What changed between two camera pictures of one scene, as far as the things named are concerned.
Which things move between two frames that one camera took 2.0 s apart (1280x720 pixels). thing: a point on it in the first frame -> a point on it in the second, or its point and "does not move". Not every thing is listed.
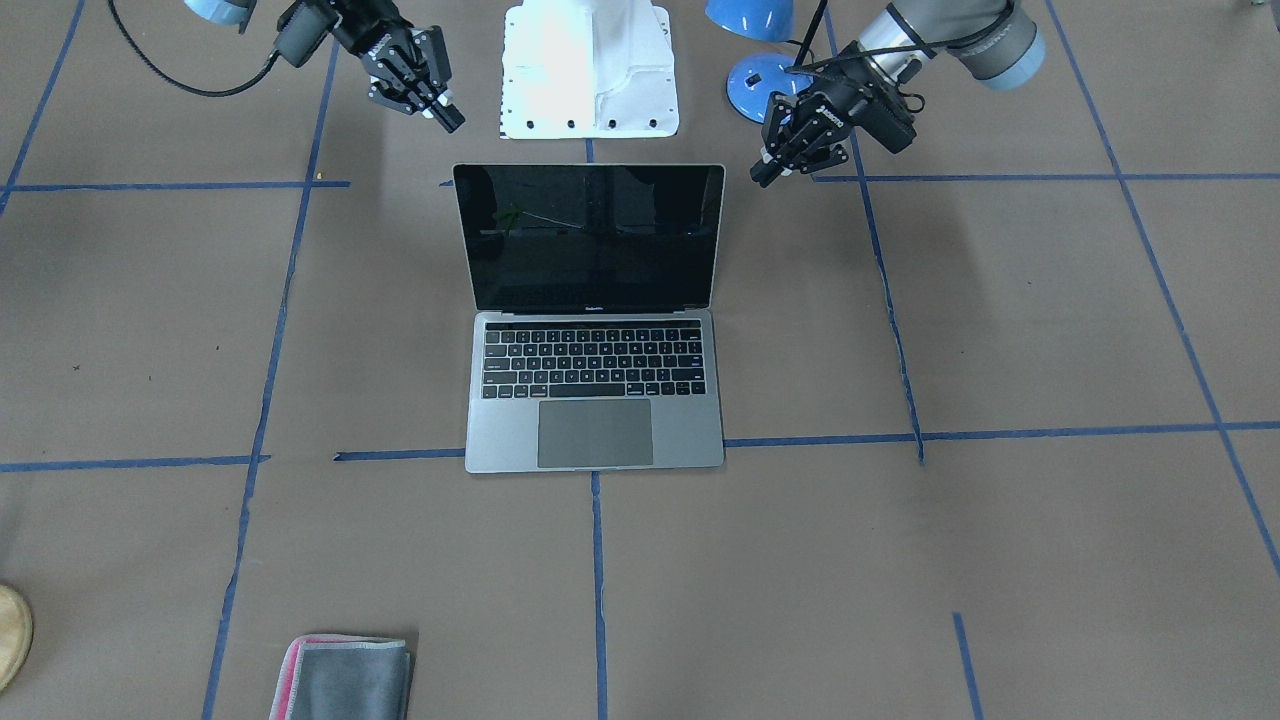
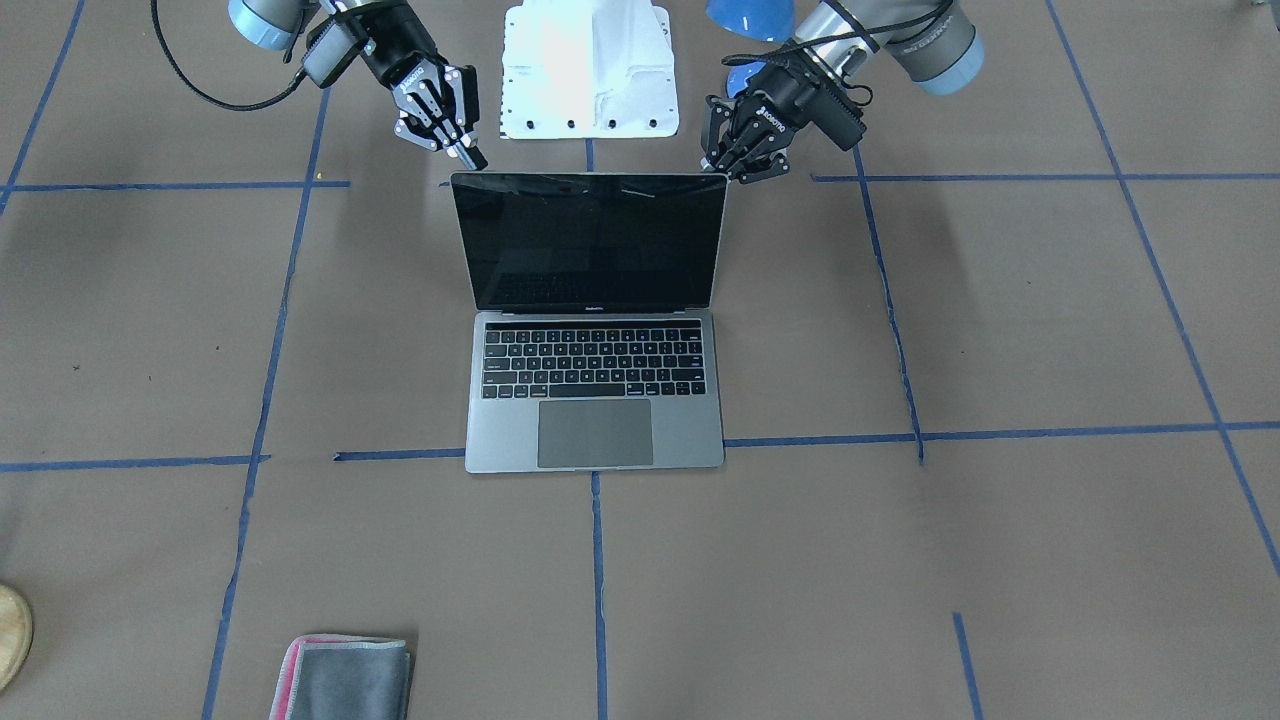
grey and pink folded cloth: [332, 676] does not move
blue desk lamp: [751, 82] does not move
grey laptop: [594, 345] does not move
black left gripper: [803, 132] -> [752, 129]
